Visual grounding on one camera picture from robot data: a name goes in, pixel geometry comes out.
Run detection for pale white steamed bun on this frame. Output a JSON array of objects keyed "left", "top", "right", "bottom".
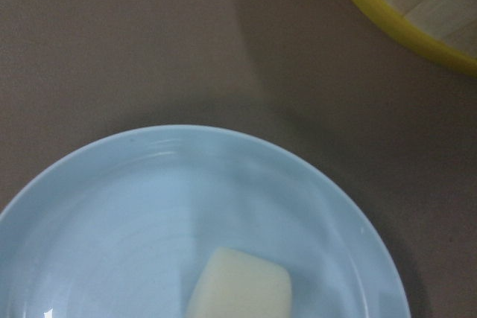
[{"left": 185, "top": 247, "right": 292, "bottom": 317}]

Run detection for light blue plate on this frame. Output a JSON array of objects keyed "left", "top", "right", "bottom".
[{"left": 1, "top": 125, "right": 411, "bottom": 317}]

